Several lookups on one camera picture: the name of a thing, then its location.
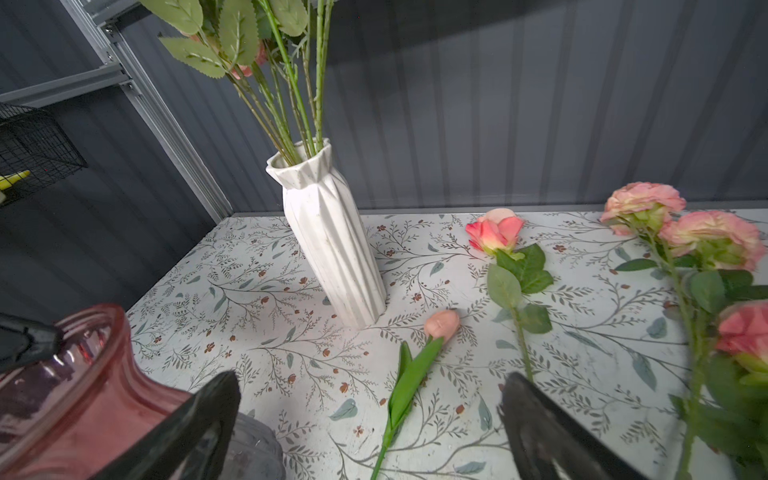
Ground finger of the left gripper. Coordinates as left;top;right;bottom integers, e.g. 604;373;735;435
0;313;63;372

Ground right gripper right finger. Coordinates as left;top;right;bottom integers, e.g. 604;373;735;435
499;372;644;479

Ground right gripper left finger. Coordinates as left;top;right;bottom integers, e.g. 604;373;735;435
92;371;241;479

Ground purple glass vase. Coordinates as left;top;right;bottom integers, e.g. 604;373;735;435
1;304;286;479

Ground white ribbed ceramic vase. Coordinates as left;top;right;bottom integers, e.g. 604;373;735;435
266;139;386;329

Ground pink roses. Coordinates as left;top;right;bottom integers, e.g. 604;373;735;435
142;0;334;166

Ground bunch of artificial flowers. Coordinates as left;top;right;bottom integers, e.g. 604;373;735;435
600;182;767;479

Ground small pink bud stem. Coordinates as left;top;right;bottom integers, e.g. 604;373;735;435
371;310;461;479

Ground yellow marker pen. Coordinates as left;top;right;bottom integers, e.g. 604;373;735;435
0;170;31;191

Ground floral table mat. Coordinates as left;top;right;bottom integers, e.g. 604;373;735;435
128;212;692;479

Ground single pink rose on mat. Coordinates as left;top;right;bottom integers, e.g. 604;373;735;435
465;208;554;381

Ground black wire wall basket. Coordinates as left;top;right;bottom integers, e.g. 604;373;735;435
1;103;88;207

